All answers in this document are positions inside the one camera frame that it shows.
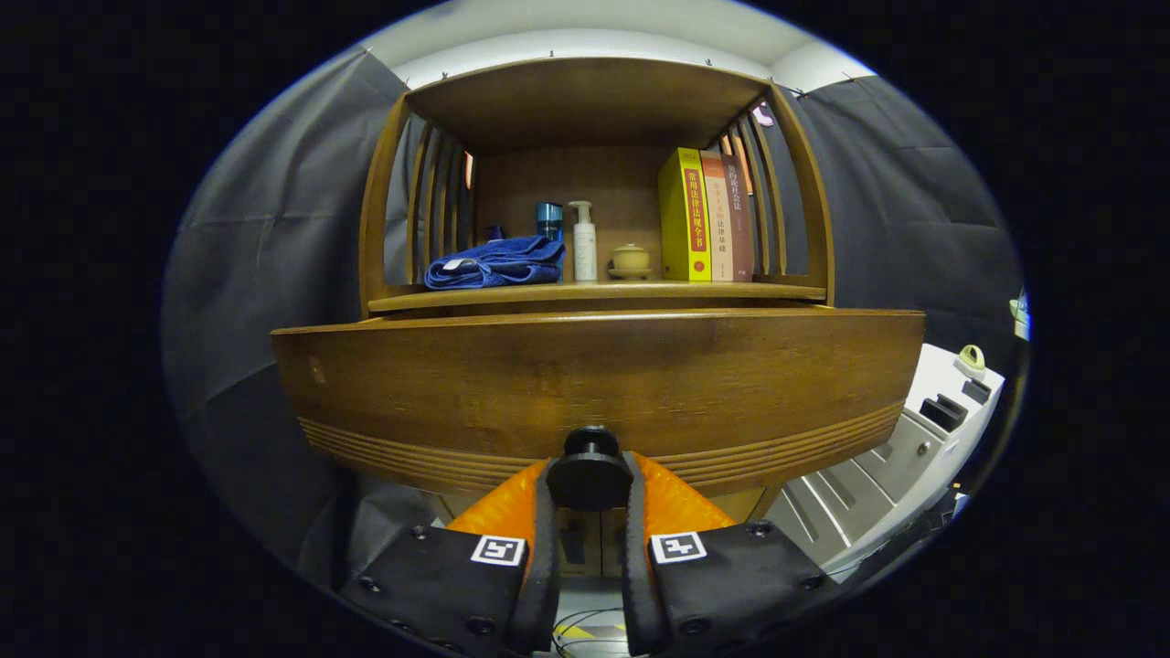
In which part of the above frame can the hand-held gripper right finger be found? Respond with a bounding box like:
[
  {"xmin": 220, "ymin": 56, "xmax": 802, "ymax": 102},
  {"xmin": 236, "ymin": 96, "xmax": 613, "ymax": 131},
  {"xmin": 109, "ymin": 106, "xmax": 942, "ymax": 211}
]
[{"xmin": 622, "ymin": 451, "xmax": 846, "ymax": 657}]

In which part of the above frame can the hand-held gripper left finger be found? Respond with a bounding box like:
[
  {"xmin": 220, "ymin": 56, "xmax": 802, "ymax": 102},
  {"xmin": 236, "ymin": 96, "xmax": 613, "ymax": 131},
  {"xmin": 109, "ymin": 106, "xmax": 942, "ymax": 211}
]
[{"xmin": 340, "ymin": 457, "xmax": 560, "ymax": 657}]

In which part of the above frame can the wooden drawer with black knob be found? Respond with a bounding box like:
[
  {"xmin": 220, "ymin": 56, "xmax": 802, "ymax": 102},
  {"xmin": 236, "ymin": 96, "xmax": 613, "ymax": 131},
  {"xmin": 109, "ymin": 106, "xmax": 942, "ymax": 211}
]
[{"xmin": 271, "ymin": 308, "xmax": 927, "ymax": 513}]

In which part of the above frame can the wooden countertop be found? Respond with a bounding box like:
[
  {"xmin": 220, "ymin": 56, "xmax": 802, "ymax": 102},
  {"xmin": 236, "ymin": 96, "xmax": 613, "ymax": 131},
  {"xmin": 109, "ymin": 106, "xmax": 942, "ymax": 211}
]
[{"xmin": 368, "ymin": 279, "xmax": 828, "ymax": 314}]

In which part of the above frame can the white side cabinet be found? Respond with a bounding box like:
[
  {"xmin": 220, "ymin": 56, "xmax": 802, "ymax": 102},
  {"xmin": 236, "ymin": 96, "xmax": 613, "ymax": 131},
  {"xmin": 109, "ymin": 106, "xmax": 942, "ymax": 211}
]
[{"xmin": 766, "ymin": 343, "xmax": 1006, "ymax": 581}]

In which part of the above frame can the brown wooden cabinet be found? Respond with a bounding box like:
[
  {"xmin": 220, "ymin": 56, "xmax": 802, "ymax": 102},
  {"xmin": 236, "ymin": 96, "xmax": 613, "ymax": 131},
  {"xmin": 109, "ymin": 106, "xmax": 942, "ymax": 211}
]
[{"xmin": 358, "ymin": 58, "xmax": 835, "ymax": 578}]

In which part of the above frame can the folded blue towel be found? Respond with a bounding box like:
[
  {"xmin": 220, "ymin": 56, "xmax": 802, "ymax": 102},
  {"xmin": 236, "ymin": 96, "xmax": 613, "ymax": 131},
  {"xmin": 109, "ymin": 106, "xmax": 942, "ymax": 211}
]
[{"xmin": 424, "ymin": 236, "xmax": 567, "ymax": 291}]

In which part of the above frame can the beige lidded teacup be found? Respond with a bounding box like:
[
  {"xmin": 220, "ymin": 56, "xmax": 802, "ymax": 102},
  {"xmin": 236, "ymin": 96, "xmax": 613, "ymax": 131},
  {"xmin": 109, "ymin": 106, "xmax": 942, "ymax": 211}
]
[{"xmin": 608, "ymin": 243, "xmax": 654, "ymax": 281}]

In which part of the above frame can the white pump bottle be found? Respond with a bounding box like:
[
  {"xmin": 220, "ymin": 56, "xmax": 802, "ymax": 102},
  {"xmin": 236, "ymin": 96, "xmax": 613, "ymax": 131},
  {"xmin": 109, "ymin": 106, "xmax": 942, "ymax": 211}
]
[{"xmin": 569, "ymin": 200, "xmax": 599, "ymax": 282}]

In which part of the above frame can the notched black block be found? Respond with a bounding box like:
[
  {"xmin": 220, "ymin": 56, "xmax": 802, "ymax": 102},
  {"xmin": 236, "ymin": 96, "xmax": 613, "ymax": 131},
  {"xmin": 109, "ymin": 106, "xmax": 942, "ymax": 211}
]
[{"xmin": 919, "ymin": 395, "xmax": 968, "ymax": 433}]

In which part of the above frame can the yellow book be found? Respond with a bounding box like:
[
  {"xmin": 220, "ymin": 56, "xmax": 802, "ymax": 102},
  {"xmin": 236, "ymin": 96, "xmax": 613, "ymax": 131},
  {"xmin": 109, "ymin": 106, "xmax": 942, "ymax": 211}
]
[{"xmin": 658, "ymin": 148, "xmax": 713, "ymax": 282}]

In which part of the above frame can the orange book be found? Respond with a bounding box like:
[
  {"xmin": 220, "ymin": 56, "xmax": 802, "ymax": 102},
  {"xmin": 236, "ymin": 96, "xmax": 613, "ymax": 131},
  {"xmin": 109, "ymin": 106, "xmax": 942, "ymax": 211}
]
[{"xmin": 699, "ymin": 151, "xmax": 735, "ymax": 282}]

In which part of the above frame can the brown book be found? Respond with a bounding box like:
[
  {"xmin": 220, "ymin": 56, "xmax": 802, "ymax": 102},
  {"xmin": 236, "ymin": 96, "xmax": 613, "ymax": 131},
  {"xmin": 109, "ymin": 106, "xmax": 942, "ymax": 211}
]
[{"xmin": 720, "ymin": 154, "xmax": 756, "ymax": 281}]

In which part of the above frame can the thin floor cable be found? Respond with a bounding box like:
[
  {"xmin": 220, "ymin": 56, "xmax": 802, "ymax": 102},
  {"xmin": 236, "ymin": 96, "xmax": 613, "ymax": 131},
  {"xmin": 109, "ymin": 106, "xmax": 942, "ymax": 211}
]
[{"xmin": 553, "ymin": 608, "xmax": 632, "ymax": 657}]

